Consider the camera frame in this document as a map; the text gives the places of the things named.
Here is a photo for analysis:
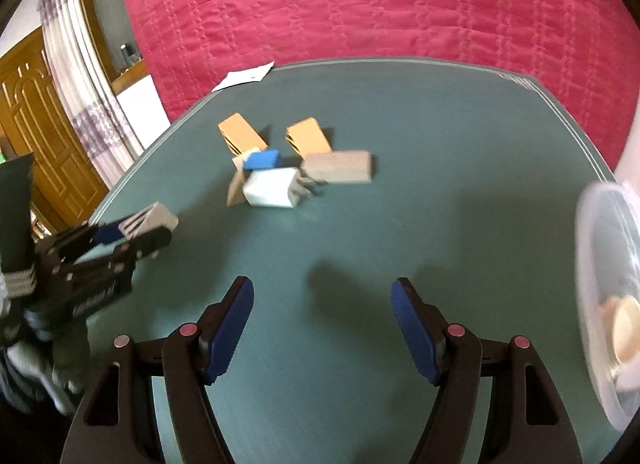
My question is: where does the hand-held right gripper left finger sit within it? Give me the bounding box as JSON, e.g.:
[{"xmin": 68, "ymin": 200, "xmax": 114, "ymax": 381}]
[{"xmin": 60, "ymin": 275, "xmax": 255, "ymax": 464}]

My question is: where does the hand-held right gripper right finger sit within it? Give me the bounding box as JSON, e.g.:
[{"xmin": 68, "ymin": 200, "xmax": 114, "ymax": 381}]
[{"xmin": 391, "ymin": 277, "xmax": 583, "ymax": 464}]

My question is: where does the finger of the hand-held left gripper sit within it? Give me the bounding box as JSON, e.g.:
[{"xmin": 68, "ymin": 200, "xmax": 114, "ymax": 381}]
[
  {"xmin": 116, "ymin": 225, "xmax": 174, "ymax": 266},
  {"xmin": 75, "ymin": 213, "xmax": 152, "ymax": 246}
]

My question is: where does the beige wooden wedge block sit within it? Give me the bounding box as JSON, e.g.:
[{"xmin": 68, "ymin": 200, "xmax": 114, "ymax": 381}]
[{"xmin": 135, "ymin": 201, "xmax": 179, "ymax": 232}]

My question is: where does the wooden cube block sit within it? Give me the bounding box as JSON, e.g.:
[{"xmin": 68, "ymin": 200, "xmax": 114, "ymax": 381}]
[{"xmin": 226, "ymin": 147, "xmax": 263, "ymax": 208}]

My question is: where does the clear plastic container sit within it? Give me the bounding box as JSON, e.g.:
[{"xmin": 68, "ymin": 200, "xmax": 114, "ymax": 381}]
[{"xmin": 575, "ymin": 181, "xmax": 640, "ymax": 432}]

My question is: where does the person's left hand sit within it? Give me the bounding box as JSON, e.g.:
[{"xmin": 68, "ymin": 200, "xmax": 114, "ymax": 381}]
[{"xmin": 0, "ymin": 319, "xmax": 93, "ymax": 417}]

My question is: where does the wooden door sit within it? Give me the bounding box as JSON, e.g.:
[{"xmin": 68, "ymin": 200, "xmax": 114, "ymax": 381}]
[{"xmin": 0, "ymin": 27, "xmax": 110, "ymax": 232}]

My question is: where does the white cabinet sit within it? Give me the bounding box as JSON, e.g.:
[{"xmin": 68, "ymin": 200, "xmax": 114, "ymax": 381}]
[{"xmin": 110, "ymin": 60, "xmax": 172, "ymax": 155}]

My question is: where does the white charger plug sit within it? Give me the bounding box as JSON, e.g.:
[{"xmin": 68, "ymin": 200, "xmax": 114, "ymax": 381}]
[{"xmin": 242, "ymin": 167, "xmax": 323, "ymax": 209}]

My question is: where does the patterned white curtain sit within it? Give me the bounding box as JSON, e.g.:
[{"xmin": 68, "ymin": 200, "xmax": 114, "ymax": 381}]
[{"xmin": 37, "ymin": 0, "xmax": 146, "ymax": 160}]

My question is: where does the blue block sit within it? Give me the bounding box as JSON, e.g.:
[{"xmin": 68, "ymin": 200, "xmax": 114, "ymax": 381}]
[{"xmin": 243, "ymin": 149, "xmax": 283, "ymax": 171}]

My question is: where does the orange striped wedge block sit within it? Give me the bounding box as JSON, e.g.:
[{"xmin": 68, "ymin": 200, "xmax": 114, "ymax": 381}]
[
  {"xmin": 218, "ymin": 113, "xmax": 269, "ymax": 155},
  {"xmin": 286, "ymin": 117, "xmax": 333, "ymax": 157}
]

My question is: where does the long wooden block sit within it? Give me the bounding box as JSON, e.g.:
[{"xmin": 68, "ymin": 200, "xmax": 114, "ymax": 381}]
[{"xmin": 300, "ymin": 150, "xmax": 373, "ymax": 185}]

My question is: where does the white paper sheet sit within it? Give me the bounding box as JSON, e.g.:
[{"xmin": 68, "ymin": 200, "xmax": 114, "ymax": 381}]
[{"xmin": 211, "ymin": 62, "xmax": 276, "ymax": 93}]

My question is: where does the beige round object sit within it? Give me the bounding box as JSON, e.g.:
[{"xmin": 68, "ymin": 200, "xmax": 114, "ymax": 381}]
[{"xmin": 602, "ymin": 297, "xmax": 640, "ymax": 362}]

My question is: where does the red quilted blanket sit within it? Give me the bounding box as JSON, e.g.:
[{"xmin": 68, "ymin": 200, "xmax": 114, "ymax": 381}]
[{"xmin": 112, "ymin": 0, "xmax": 640, "ymax": 170}]

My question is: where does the wooden frame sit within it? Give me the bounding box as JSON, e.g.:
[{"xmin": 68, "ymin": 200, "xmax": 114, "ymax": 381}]
[{"xmin": 72, "ymin": 0, "xmax": 118, "ymax": 85}]

